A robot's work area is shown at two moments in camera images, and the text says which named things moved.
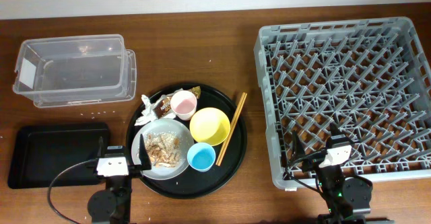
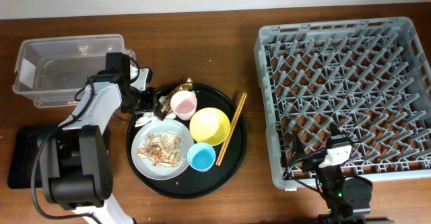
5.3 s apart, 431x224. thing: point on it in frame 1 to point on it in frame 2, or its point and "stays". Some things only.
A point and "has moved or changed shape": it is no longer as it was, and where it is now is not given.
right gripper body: x=312 y=163 stays
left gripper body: x=133 y=171 to x=143 y=100
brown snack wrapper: x=163 y=106 has moved or changed shape
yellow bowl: x=209 y=126 stays
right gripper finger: x=298 y=153 stays
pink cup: x=184 y=104 stays
